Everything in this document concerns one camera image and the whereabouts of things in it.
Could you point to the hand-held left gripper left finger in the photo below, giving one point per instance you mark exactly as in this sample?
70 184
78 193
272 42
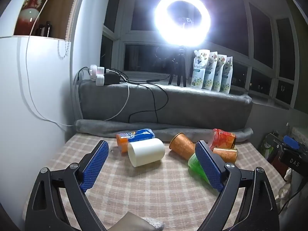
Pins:
93 167

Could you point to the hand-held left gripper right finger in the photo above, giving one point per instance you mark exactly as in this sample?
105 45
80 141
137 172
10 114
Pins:
208 167

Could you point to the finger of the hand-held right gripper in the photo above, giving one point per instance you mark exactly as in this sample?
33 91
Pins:
291 142

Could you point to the white cup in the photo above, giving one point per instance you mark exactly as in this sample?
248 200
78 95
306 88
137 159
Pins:
145 152

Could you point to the green plastic cup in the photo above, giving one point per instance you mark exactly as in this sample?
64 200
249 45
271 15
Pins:
196 164

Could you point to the plain orange paper cup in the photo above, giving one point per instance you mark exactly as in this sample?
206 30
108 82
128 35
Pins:
226 154

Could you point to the red patterned cup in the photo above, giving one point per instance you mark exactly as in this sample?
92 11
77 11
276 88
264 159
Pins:
221 139

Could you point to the brown patterned paper cup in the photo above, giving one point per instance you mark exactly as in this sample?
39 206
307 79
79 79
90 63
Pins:
182 146

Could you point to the green printed bag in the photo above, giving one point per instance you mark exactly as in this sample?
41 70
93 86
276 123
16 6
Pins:
266 147

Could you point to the white plush toy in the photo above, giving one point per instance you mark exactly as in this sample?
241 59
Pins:
284 187

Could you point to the rolled grey blanket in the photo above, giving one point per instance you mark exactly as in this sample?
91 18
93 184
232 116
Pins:
108 128

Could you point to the blue snack packet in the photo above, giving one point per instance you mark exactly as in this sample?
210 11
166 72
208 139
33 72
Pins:
137 136

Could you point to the grey backrest cushion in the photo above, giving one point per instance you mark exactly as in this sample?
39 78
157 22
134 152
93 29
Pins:
187 105

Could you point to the grey cloth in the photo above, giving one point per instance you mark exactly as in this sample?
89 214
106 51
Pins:
137 222

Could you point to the white charger plug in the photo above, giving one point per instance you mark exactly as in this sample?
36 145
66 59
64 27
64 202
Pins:
100 80
99 71
93 71

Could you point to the black power adapter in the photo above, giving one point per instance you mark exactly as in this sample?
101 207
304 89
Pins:
112 79

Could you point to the white floral refill pouch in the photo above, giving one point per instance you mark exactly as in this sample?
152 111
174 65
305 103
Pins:
227 77
198 69
210 73
219 75

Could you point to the white cabinet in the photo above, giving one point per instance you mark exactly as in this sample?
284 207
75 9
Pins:
36 89

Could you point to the black tripod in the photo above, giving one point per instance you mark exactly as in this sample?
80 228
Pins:
179 65

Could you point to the dark bottle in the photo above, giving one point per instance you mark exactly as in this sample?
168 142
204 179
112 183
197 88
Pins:
47 28

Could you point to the red ceramic vase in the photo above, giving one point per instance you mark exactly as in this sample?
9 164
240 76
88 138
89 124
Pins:
30 16

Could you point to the window frame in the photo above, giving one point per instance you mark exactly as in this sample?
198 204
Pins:
121 16

